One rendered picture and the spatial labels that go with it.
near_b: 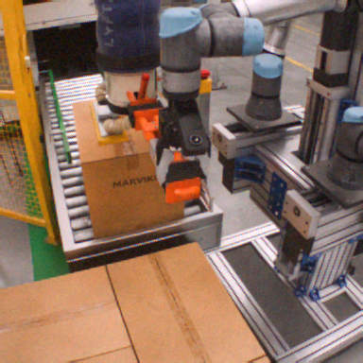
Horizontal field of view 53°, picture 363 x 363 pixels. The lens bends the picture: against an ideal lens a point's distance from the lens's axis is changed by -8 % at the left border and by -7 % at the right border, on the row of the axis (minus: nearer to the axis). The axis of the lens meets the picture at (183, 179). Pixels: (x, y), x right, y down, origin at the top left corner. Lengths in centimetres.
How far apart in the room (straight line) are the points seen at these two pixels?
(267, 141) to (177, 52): 94
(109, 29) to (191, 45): 57
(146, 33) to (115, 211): 73
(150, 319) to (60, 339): 32
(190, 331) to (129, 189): 59
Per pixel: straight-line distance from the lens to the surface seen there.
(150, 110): 109
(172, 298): 145
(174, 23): 68
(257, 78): 149
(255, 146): 155
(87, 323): 142
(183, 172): 82
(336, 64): 133
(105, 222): 162
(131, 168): 149
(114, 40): 122
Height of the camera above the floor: 169
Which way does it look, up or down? 35 degrees down
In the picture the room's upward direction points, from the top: straight up
